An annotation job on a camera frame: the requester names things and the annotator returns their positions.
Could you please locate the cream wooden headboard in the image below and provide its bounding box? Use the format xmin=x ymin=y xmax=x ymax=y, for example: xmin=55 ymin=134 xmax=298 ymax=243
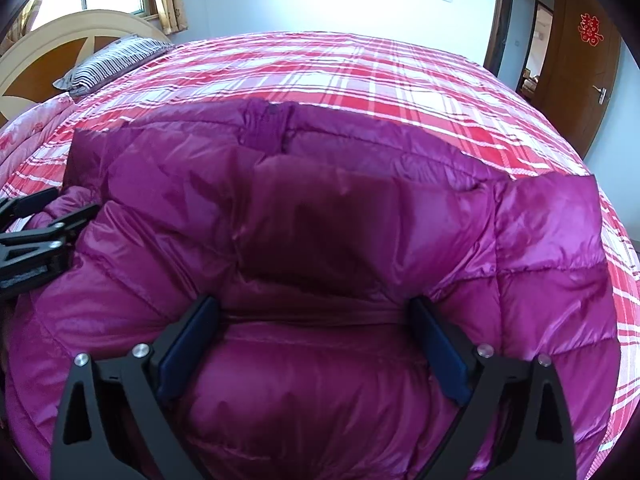
xmin=0 ymin=10 xmax=171 ymax=128

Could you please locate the striped pillow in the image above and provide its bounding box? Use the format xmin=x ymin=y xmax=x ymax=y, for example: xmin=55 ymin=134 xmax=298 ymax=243
xmin=52 ymin=37 xmax=173 ymax=98

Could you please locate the red paper door decoration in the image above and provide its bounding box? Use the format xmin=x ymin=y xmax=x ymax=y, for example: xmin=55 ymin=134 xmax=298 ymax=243
xmin=578 ymin=14 xmax=603 ymax=46

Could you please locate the red plaid bed sheet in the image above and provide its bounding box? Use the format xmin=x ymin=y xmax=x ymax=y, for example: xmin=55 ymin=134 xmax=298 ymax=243
xmin=0 ymin=30 xmax=640 ymax=456

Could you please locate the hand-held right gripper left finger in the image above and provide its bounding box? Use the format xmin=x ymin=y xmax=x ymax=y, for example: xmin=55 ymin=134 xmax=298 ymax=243
xmin=50 ymin=294 xmax=221 ymax=480

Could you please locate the purple down jacket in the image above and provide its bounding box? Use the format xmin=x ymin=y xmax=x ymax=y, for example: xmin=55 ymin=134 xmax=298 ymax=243
xmin=0 ymin=97 xmax=623 ymax=480

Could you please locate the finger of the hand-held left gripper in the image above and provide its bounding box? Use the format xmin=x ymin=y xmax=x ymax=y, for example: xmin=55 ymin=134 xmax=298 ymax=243
xmin=0 ymin=203 xmax=100 ymax=263
xmin=0 ymin=187 xmax=60 ymax=221

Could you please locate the pink floral quilt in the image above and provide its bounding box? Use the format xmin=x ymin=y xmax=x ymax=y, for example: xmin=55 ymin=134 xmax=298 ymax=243
xmin=0 ymin=95 xmax=76 ymax=181

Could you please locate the brown door frame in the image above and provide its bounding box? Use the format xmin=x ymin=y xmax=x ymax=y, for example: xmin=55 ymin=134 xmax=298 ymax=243
xmin=482 ymin=0 xmax=568 ymax=101

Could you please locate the brown wooden door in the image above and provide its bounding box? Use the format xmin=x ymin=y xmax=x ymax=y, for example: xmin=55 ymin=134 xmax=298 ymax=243
xmin=537 ymin=0 xmax=623 ymax=158

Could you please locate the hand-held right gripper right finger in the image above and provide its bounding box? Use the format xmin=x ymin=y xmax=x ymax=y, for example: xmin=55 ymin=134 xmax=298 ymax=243
xmin=409 ymin=296 xmax=578 ymax=480

